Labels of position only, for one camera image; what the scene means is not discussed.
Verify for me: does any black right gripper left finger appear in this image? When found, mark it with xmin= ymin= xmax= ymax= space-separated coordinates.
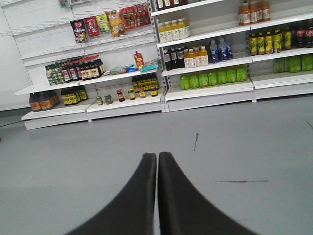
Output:
xmin=68 ymin=153 xmax=157 ymax=235

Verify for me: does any white store shelving unit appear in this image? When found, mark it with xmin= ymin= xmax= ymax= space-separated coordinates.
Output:
xmin=0 ymin=0 xmax=313 ymax=130

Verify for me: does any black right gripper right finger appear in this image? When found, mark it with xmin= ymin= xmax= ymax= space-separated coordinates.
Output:
xmin=158 ymin=152 xmax=255 ymax=235

